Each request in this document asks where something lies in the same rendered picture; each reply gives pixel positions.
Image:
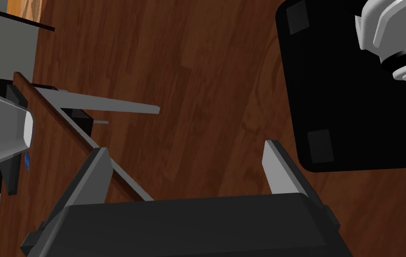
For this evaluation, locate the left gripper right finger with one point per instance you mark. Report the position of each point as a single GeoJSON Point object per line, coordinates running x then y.
{"type": "Point", "coordinates": [277, 171]}

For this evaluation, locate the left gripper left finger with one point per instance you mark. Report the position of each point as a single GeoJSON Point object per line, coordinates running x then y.
{"type": "Point", "coordinates": [93, 178]}

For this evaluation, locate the brown wooden table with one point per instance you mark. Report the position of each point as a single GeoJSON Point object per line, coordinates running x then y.
{"type": "Point", "coordinates": [60, 157]}

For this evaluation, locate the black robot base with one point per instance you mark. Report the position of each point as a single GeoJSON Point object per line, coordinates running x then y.
{"type": "Point", "coordinates": [338, 107]}

